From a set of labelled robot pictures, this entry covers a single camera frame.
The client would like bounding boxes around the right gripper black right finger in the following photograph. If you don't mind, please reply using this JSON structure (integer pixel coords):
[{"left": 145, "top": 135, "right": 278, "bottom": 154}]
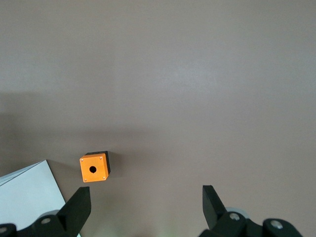
[{"left": 198, "top": 185, "right": 270, "bottom": 237}]

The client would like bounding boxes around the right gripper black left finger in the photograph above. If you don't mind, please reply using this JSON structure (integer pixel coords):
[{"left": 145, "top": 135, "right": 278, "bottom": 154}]
[{"left": 17, "top": 186, "right": 91, "bottom": 237}]

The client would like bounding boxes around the orange button box with hole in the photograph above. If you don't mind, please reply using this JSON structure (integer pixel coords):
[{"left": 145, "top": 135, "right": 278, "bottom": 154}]
[{"left": 79, "top": 150, "right": 111, "bottom": 184}]

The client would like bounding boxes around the white compartment tray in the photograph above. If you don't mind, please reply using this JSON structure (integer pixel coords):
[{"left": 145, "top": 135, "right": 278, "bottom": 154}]
[{"left": 0, "top": 159, "right": 81, "bottom": 237}]

